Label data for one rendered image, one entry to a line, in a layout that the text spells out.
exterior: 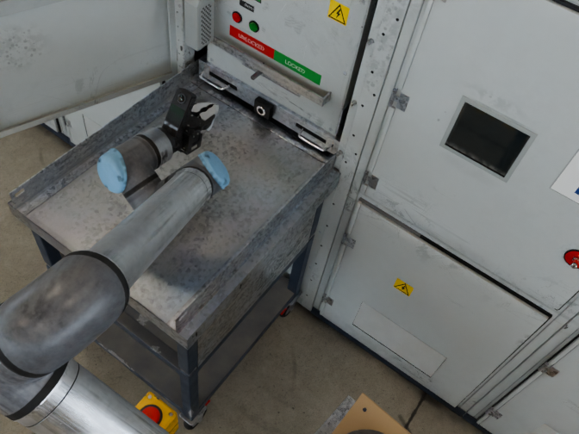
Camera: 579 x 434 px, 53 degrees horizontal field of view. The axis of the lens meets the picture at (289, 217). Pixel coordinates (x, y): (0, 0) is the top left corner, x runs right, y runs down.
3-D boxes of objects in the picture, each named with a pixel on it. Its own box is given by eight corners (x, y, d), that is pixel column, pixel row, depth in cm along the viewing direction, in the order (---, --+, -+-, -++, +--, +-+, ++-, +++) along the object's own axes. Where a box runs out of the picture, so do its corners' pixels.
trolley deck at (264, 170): (188, 350, 140) (187, 339, 135) (13, 215, 157) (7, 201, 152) (337, 186, 177) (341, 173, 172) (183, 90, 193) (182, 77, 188)
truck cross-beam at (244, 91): (337, 156, 174) (340, 142, 169) (198, 73, 188) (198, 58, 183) (345, 147, 176) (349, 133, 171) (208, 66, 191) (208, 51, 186)
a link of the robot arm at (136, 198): (185, 220, 128) (152, 174, 126) (147, 244, 132) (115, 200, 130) (201, 207, 136) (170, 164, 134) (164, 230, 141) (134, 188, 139)
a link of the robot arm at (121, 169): (112, 201, 132) (85, 165, 131) (151, 176, 141) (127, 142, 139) (130, 189, 125) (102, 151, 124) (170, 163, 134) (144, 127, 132)
